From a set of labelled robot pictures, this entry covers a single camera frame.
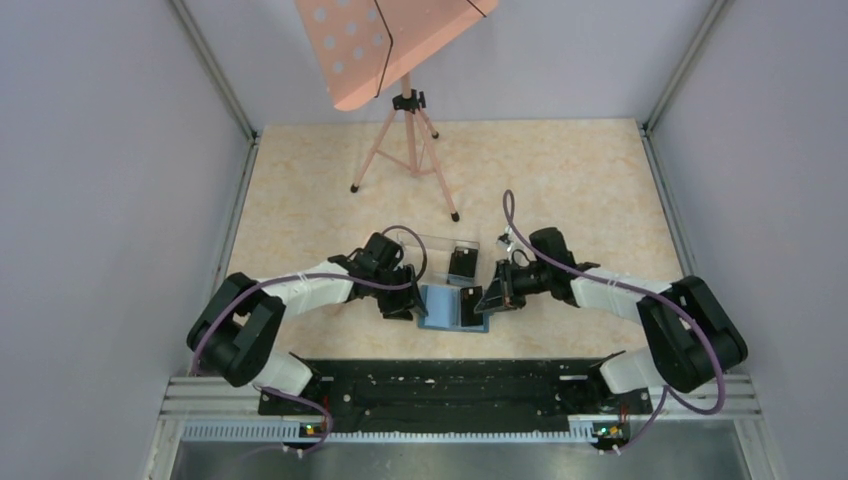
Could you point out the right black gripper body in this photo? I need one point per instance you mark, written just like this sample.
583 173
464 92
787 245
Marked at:
529 280

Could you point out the clear plastic box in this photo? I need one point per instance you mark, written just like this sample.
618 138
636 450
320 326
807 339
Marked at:
438 251

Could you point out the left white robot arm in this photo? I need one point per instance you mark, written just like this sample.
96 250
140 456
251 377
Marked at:
234 336

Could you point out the black card stack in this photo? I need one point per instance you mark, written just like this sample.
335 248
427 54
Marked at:
463 262

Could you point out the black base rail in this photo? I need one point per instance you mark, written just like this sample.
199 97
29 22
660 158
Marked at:
457 396

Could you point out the pink music stand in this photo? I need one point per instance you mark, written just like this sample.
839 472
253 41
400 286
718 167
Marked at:
364 47

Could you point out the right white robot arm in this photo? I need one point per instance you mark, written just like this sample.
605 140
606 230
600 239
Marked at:
689 334

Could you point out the teal card holder wallet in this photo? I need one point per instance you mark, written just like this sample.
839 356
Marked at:
442 303

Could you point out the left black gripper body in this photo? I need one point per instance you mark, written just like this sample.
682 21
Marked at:
393 301

